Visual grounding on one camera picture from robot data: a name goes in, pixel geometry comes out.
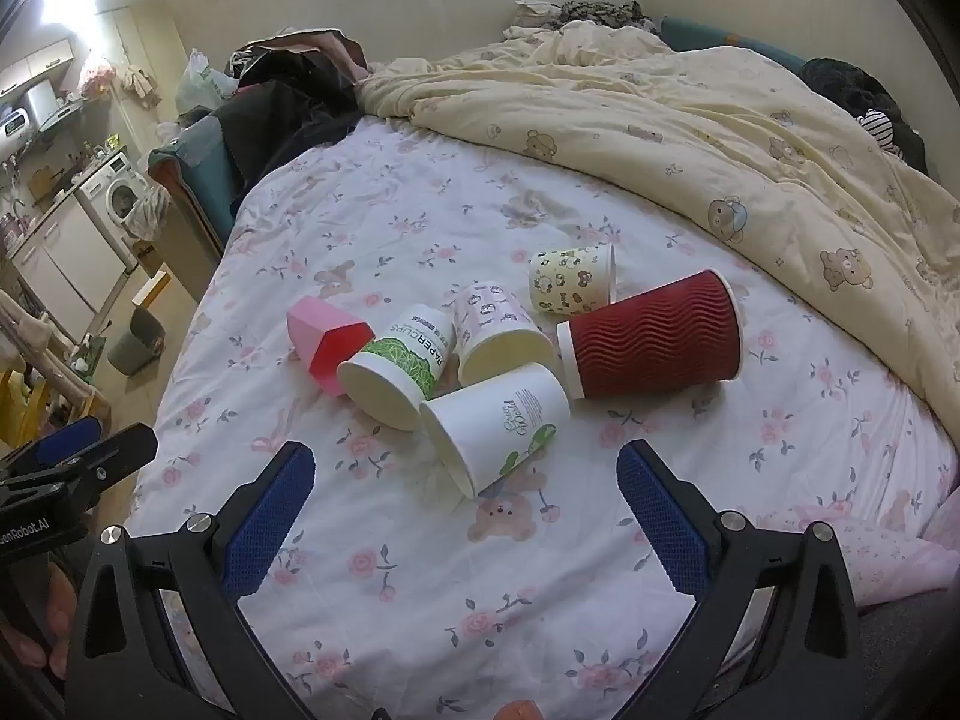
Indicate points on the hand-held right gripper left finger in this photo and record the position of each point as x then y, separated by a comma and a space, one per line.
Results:
268, 517

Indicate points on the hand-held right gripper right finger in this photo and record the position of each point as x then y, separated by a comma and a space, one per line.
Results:
664, 517

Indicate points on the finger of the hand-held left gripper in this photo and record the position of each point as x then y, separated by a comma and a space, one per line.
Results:
67, 439
120, 450

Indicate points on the white cup green leaf label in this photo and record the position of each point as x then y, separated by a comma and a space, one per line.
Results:
502, 420

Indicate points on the dark red ripple cup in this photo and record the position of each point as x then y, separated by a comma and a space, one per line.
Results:
652, 337

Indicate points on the pink angular cup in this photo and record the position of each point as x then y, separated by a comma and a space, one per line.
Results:
322, 337

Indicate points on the white cup green patterned band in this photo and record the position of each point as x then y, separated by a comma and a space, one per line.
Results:
405, 360

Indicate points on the yellow cartoon print cup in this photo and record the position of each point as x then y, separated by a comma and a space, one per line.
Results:
570, 281

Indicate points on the pink cartoon print cup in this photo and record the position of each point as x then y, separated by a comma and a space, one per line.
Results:
495, 322

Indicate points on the person's left hand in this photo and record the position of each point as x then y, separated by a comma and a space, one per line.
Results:
45, 615

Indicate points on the yellow bag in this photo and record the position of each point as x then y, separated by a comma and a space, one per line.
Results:
15, 409

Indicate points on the grey trash bin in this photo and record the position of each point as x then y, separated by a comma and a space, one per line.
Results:
135, 341

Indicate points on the cardboard box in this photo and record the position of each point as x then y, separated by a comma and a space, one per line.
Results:
150, 289

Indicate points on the white kitchen cabinet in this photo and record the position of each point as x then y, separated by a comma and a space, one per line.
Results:
64, 255

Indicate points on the pink floral pillow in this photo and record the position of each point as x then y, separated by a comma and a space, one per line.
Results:
877, 555

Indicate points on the grey towel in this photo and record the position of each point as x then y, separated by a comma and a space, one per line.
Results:
148, 210

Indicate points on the white washing machine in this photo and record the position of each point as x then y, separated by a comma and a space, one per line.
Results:
112, 195

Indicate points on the white water heater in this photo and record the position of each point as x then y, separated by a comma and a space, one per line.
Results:
26, 112

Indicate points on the white plastic bag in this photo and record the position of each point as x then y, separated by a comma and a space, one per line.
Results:
199, 86

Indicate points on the dark clothes pile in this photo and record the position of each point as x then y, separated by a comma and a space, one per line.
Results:
292, 105

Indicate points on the cream bear print duvet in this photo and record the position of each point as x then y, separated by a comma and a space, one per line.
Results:
675, 127

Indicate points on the black white striped garment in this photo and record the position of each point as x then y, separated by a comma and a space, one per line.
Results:
877, 131

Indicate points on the black clothes heap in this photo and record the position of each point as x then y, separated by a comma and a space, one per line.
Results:
855, 90

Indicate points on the dark patterned pillow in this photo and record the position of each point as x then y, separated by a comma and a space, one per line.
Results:
607, 15

